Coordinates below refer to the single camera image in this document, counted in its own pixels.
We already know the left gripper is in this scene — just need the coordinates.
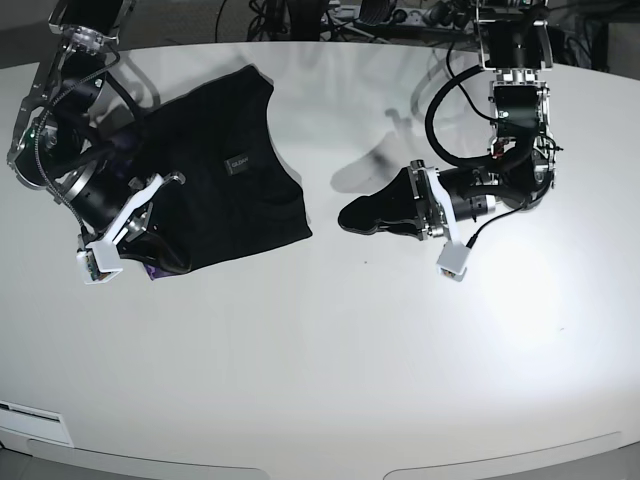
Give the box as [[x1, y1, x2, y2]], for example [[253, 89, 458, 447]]
[[338, 160, 496, 245]]

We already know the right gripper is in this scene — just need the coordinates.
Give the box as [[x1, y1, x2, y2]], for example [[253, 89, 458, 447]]
[[62, 169, 193, 275]]

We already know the black T-shirt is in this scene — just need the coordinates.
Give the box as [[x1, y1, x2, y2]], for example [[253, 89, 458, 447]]
[[108, 65, 312, 272]]

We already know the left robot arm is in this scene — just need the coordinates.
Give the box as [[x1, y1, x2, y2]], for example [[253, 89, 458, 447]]
[[338, 1, 560, 240]]

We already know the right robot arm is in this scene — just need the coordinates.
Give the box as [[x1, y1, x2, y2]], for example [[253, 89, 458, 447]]
[[7, 1, 191, 284]]

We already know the white power strip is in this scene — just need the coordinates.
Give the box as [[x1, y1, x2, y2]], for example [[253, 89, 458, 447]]
[[389, 5, 476, 30]]

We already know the black box on floor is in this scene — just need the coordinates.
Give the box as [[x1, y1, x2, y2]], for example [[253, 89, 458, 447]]
[[549, 10, 610, 72]]

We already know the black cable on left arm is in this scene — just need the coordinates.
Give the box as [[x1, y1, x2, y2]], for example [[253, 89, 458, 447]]
[[424, 34, 506, 169]]

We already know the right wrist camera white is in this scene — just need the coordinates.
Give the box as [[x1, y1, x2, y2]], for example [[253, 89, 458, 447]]
[[76, 242, 123, 285]]

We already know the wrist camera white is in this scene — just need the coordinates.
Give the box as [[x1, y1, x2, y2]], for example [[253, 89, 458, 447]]
[[436, 241, 471, 282], [76, 242, 123, 285]]

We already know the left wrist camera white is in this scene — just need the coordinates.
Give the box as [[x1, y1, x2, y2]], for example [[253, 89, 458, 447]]
[[436, 241, 471, 282]]

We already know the black center stand post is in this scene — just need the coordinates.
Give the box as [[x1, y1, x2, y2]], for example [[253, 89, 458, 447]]
[[285, 0, 324, 41]]

